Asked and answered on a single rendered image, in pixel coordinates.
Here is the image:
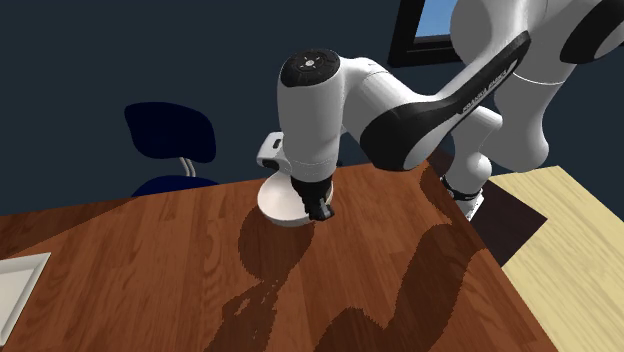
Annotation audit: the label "white round bowl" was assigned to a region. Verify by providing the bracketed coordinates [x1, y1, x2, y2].
[256, 171, 336, 228]

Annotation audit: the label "dark blue chair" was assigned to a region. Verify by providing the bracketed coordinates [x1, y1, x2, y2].
[123, 101, 220, 199]

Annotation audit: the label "black framed window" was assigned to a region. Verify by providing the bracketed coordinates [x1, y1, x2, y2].
[387, 0, 464, 69]

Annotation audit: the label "brown wooden table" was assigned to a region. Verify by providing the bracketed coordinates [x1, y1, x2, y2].
[0, 160, 559, 352]

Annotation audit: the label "white rectangular tray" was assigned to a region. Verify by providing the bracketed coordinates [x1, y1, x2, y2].
[0, 251, 52, 347]

